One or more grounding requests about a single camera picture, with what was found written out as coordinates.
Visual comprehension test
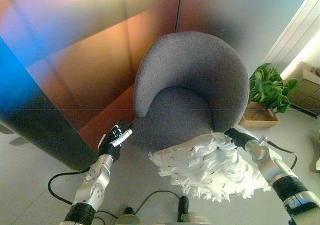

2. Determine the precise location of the white slatted wall panel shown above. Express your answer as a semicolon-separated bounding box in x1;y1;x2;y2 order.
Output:
262;0;320;74

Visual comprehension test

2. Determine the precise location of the black floor cable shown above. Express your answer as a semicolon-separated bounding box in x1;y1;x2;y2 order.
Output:
96;190;190;223

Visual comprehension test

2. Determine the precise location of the green leafy potted plant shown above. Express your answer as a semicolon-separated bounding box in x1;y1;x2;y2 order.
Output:
248;62;299;115

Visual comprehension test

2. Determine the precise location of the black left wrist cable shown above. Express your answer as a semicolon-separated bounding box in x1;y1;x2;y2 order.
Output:
47;168;91;206

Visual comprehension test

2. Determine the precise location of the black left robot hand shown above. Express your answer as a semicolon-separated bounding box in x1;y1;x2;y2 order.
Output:
98;119;134;162

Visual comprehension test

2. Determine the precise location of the white fluffy throw blanket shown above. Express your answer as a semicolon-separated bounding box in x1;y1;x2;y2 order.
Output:
147;131;272;204

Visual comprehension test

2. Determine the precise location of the grey fabric tub armchair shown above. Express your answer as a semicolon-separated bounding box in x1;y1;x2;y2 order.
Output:
126;31;250;156

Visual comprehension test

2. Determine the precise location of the wooden planter box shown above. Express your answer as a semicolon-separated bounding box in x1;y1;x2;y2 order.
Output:
238;101;280;129

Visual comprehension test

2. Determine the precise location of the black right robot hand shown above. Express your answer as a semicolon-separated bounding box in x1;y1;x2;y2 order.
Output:
224;126;254;148

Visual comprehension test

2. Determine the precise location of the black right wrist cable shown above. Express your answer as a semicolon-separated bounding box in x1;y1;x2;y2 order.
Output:
266;139;299;171

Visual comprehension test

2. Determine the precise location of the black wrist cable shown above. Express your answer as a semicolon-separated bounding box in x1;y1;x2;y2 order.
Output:
266;139;299;171
47;168;91;206

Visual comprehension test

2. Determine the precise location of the dark grey partition panel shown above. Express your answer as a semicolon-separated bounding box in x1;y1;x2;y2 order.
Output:
0;36;99;172

